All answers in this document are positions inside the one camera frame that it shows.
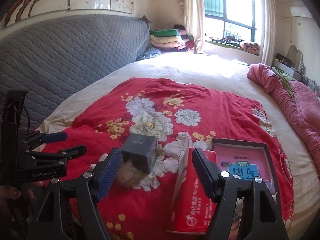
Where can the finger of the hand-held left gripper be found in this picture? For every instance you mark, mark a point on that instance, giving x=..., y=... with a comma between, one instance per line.
x=55, y=137
x=72, y=153

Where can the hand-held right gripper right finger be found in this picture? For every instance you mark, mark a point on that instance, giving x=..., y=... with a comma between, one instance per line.
x=203, y=175

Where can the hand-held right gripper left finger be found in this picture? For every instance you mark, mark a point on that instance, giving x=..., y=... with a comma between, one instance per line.
x=110, y=175

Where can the cream plush toy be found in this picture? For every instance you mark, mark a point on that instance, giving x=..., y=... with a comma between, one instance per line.
x=127, y=176

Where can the red tissue pack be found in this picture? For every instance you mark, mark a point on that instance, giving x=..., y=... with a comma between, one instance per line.
x=190, y=205

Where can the small black box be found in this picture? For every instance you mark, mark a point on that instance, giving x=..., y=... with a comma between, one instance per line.
x=138, y=150

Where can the person's left hand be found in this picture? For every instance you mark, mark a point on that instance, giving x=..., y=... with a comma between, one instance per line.
x=12, y=193

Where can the pink book with blue label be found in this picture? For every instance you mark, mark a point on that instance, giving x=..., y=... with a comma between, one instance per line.
x=230, y=155

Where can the red floral blanket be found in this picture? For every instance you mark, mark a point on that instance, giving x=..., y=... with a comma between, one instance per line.
x=200, y=100

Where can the grey quilted headboard cover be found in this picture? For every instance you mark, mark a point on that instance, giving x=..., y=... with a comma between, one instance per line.
x=62, y=60

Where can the pink quilt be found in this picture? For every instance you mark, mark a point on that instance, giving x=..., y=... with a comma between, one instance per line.
x=302, y=110

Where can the dark floral pillow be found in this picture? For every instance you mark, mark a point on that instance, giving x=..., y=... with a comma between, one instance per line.
x=150, y=52

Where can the green cloth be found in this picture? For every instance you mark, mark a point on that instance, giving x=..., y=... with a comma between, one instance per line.
x=282, y=75

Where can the stack of folded blankets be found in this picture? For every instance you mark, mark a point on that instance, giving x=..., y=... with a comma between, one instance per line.
x=188, y=43

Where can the peach folded blanket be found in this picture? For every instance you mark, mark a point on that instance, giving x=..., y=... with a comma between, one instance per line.
x=170, y=46

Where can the clothes pile on windowsill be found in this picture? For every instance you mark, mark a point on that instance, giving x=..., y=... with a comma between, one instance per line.
x=250, y=47

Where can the cluttered dresser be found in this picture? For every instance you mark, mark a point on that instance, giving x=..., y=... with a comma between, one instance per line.
x=285, y=62

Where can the yellow folded blanket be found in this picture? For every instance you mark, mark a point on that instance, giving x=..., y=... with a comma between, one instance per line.
x=165, y=40

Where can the green folded blanket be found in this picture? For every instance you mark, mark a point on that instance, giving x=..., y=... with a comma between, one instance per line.
x=163, y=33

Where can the dresser mirror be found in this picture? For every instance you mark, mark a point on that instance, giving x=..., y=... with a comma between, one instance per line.
x=295, y=55

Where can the window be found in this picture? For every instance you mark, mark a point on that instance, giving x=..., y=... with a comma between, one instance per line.
x=226, y=20

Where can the cream curtain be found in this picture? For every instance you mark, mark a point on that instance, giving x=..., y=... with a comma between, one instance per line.
x=193, y=10
x=267, y=30

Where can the white air conditioner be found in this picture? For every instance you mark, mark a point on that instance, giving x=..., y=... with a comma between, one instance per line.
x=300, y=12

